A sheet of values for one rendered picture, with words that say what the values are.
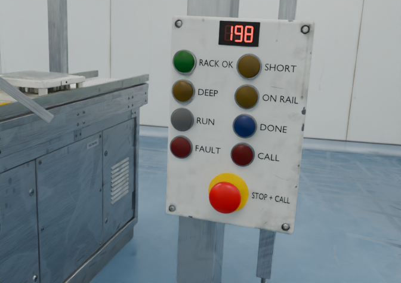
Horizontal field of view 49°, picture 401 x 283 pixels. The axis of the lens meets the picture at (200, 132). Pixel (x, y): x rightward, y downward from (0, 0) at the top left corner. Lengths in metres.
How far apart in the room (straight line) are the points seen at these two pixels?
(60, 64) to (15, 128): 0.73
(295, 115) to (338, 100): 3.86
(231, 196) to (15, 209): 1.03
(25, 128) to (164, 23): 3.16
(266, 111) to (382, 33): 3.91
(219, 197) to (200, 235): 0.14
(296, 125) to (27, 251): 1.19
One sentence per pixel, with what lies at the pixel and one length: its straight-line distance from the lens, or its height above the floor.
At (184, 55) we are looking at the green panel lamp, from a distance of 0.54.
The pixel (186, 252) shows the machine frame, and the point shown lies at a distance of 0.69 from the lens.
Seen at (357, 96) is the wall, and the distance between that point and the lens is 4.42.
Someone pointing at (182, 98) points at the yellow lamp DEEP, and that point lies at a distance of 0.55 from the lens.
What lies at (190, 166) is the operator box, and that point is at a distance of 0.57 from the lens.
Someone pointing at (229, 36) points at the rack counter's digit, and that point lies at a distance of 0.53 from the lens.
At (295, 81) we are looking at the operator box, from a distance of 0.53.
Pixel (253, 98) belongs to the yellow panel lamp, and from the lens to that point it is 0.53.
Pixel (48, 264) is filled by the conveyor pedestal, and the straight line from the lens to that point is 1.71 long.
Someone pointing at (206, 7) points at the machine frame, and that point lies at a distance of 0.60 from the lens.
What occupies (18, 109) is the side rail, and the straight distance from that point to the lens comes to 1.33.
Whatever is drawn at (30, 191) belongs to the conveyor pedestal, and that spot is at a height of 0.54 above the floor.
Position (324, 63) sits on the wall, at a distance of 4.34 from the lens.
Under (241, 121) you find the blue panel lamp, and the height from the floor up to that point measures 0.97.
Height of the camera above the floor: 1.07
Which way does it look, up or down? 13 degrees down
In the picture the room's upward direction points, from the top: 3 degrees clockwise
